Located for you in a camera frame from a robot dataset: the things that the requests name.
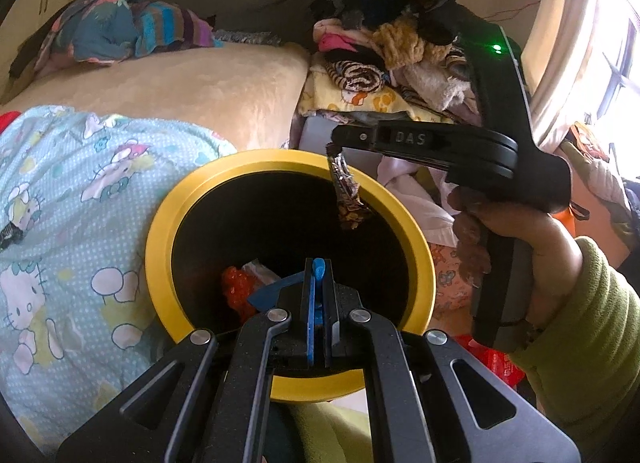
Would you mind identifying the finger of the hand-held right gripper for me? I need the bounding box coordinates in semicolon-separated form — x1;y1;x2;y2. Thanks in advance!
331;120;453;158

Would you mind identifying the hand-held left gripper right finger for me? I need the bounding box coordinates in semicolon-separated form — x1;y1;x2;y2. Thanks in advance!
319;258;584;463

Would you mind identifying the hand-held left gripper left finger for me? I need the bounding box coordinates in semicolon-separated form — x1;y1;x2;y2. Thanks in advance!
55;258;318;463

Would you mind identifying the blue snack wrapper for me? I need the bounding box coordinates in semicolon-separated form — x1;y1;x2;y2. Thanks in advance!
247;270;306;311

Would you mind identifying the brown snack wrapper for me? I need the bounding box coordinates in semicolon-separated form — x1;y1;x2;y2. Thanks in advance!
326;142;372;231

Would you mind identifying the yellow rimmed black trash bin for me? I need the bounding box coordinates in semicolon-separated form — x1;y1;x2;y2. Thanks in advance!
145;148;436;404

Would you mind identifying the person's right forearm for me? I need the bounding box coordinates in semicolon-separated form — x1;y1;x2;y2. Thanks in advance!
510;235;640;444

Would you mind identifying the person's right hand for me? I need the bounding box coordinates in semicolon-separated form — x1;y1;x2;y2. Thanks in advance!
446;187;585;329

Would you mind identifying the pale lilac cloth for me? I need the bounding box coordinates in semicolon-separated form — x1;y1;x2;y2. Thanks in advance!
377;153;462;250

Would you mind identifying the white fluffy cloth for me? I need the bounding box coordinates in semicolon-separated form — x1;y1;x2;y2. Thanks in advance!
400;63;472;110

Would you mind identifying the brown striped cloth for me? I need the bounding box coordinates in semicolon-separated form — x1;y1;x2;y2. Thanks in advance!
325;60;387;92

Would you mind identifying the yellow cartoon blanket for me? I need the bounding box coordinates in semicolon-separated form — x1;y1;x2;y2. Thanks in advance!
300;68;453;121

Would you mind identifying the mustard knit cloth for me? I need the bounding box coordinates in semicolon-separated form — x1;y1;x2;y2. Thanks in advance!
372;23;452;70

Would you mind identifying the cream curtain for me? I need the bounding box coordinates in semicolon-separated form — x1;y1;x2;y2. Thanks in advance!
520;0;636;144

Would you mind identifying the green fleece garment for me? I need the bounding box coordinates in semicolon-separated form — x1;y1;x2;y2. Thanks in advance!
292;400;373;463

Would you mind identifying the pink cloth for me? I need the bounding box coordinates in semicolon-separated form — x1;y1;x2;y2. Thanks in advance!
314;20;362;55

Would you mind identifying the grey cartoon cloth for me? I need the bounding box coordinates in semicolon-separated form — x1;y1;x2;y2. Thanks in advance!
560;120;640;264

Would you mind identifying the orange floral bag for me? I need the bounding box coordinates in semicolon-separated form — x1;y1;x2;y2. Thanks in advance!
430;242;482;320

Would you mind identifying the window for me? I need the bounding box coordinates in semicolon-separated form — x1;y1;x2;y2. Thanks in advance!
580;0;640;124

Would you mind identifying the red printed plastic bag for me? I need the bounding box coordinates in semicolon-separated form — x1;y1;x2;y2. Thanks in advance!
455;335;527;390

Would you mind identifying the silver patterned cloth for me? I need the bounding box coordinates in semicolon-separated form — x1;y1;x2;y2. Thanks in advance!
215;28;287;47

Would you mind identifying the beige bed cover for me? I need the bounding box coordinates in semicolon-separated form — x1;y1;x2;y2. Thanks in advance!
0;40;311;154

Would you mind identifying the light blue cartoon blanket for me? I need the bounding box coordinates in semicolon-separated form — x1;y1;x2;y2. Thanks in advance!
0;104;238;444

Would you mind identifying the striped colourful towel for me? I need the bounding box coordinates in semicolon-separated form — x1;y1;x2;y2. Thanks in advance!
134;0;224;52

